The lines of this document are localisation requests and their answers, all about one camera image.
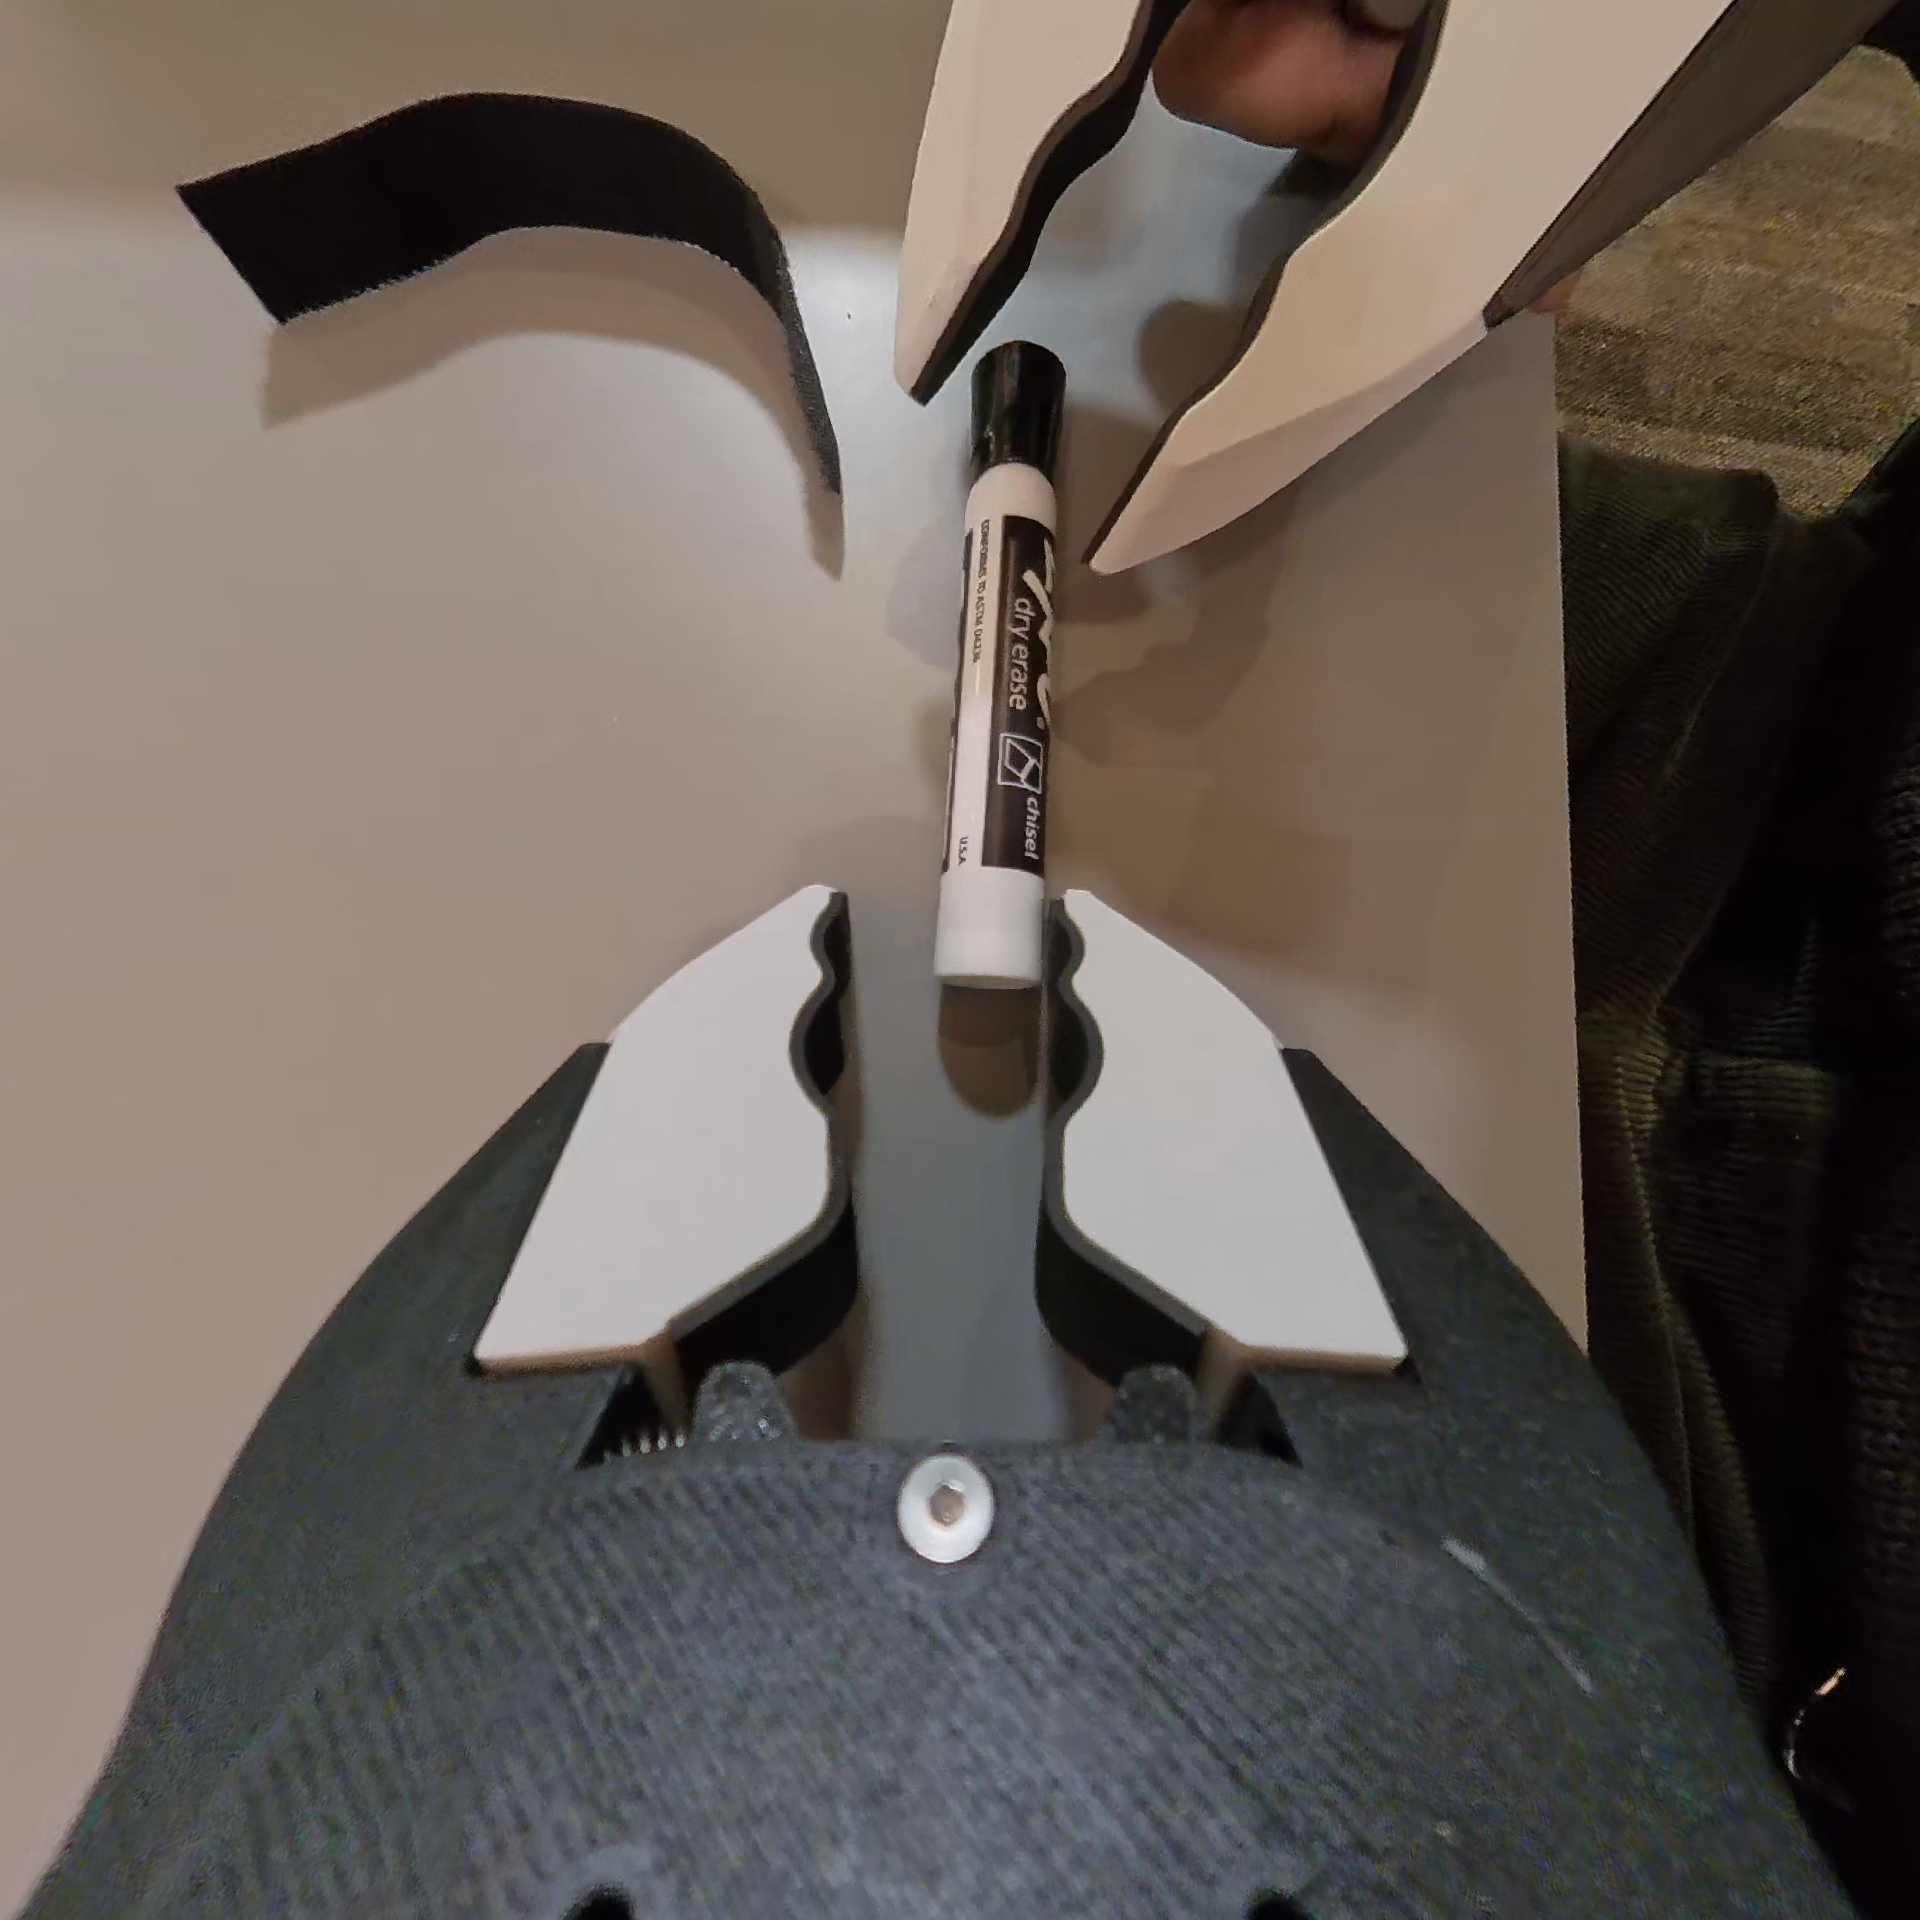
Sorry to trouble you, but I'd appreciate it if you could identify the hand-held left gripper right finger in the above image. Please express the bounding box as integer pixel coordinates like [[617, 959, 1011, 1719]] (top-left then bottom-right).
[[1037, 886, 1419, 1431]]

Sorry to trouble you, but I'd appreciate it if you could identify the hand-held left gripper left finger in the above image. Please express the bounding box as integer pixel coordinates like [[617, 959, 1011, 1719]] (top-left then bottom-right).
[[471, 885, 859, 1443]]

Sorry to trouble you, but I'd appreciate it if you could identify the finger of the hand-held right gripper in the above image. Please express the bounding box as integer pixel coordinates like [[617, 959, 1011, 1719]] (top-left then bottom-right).
[[1084, 0, 1776, 577], [896, 0, 1194, 403]]

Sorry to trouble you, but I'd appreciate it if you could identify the black dry erase marker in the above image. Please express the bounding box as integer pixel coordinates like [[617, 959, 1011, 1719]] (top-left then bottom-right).
[[932, 343, 1072, 989]]

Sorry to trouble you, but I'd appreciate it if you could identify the black hook-and-loop strap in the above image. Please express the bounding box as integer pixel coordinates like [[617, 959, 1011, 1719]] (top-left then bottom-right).
[[176, 95, 847, 577]]

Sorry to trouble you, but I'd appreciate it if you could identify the person's right hand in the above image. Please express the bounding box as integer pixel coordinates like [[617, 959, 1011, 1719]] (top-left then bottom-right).
[[1155, 0, 1449, 168]]

